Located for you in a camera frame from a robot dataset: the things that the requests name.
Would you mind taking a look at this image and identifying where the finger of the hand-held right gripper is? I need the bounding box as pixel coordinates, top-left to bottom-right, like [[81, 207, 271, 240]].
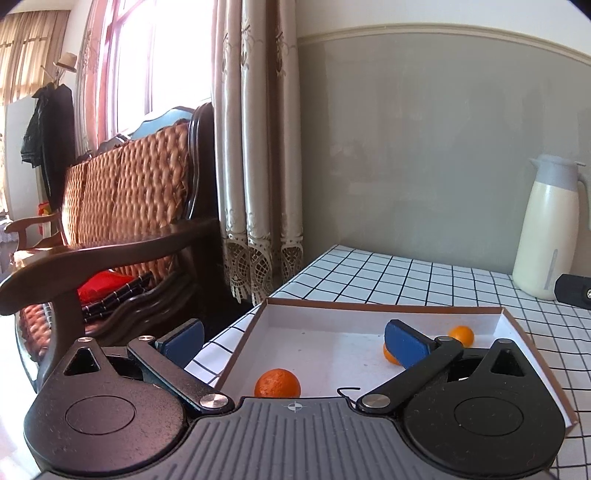
[[554, 273, 591, 310]]

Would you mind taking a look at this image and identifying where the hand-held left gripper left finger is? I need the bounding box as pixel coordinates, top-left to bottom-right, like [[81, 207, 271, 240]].
[[60, 318, 234, 414]]

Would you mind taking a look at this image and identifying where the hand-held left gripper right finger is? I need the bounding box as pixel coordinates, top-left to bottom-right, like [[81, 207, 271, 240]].
[[358, 319, 529, 414]]

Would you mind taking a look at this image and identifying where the brown cardboard box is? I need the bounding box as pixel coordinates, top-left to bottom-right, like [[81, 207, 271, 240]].
[[213, 298, 579, 437]]

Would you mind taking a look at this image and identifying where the cream thermos jug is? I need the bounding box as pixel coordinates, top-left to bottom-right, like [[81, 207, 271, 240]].
[[512, 154, 589, 301]]

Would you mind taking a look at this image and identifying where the black checkered white tablecloth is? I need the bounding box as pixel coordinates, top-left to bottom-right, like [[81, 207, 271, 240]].
[[185, 244, 591, 480]]

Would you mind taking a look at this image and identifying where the dark striped cloth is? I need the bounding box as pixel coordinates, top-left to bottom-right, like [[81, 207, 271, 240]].
[[81, 272, 153, 323]]

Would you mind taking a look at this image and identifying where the red cloth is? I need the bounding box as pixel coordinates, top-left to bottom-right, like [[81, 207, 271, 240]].
[[76, 271, 134, 305]]

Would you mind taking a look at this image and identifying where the dark wooden armchair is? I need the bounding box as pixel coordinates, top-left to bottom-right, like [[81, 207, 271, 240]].
[[0, 102, 232, 393]]

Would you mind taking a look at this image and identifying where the wicker seat cushion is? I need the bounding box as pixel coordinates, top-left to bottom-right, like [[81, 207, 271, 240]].
[[14, 244, 84, 365]]

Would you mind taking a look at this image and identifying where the wicker back cushion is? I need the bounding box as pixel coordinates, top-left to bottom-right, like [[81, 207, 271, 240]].
[[87, 148, 124, 243], [113, 124, 192, 278], [61, 162, 92, 247]]

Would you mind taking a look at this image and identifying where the beige embroidered curtain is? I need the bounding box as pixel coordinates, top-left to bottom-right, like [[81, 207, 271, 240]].
[[212, 0, 305, 305]]

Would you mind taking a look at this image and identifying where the black hanging coat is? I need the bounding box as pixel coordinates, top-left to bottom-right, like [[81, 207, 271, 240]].
[[21, 83, 77, 210]]

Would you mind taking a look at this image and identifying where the white cabinet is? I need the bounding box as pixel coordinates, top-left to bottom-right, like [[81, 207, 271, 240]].
[[4, 98, 42, 222]]

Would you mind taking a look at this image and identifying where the window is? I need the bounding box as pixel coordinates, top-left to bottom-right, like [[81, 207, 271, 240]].
[[78, 0, 218, 148]]

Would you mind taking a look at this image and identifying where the tan pleated curtain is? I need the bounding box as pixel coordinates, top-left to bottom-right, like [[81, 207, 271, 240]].
[[0, 9, 70, 104]]

